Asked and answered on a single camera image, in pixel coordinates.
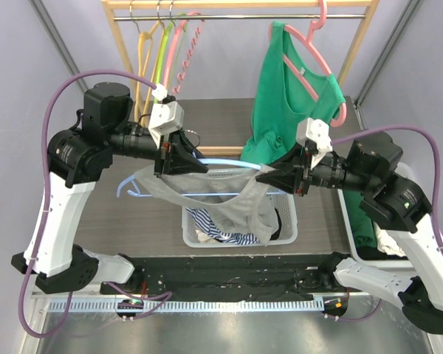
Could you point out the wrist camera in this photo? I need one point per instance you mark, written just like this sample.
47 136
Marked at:
313 135
165 119

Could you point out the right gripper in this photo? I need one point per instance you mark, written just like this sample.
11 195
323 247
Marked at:
300 177

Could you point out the black tank top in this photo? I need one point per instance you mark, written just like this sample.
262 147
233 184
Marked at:
275 235

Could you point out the white basket right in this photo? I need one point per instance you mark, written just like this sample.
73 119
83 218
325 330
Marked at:
371 256

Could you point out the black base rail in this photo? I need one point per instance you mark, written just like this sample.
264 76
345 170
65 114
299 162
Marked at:
249 278

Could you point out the wooden clothes rack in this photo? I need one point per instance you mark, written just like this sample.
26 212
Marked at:
352 9

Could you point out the white slotted cable duct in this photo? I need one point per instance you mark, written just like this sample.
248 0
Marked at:
120 305

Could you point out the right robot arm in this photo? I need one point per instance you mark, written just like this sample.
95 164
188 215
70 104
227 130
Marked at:
395 203

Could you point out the lime green hanger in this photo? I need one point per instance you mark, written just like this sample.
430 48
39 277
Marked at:
164 46

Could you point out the blue striped tank top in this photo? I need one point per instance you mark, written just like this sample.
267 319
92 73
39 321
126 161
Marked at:
221 232

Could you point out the white basket centre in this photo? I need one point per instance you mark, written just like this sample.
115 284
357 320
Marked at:
288 221

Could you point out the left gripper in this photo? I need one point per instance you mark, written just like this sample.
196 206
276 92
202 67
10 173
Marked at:
181 158

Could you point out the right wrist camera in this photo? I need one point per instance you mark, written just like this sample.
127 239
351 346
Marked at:
313 135

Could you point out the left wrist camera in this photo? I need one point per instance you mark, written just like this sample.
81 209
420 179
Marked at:
165 119

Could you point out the white tank top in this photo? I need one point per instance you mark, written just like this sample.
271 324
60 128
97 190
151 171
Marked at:
205 238

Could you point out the light blue hanger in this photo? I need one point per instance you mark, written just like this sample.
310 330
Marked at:
214 162

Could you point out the green tank top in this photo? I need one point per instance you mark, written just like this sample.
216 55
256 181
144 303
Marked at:
288 93

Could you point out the yellow plastic hanger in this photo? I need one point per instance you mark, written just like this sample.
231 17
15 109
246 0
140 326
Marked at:
144 49

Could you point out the green cloth in basket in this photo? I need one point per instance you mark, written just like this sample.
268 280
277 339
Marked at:
361 225

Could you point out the grey tank top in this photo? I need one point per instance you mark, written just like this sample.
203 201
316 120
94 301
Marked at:
232 202

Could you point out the pink hanger with striped top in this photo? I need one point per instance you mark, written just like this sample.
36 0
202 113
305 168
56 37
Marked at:
171 80

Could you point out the white basket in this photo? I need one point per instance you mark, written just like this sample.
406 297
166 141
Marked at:
288 221
371 256

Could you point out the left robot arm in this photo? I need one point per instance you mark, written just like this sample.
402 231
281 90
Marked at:
76 158

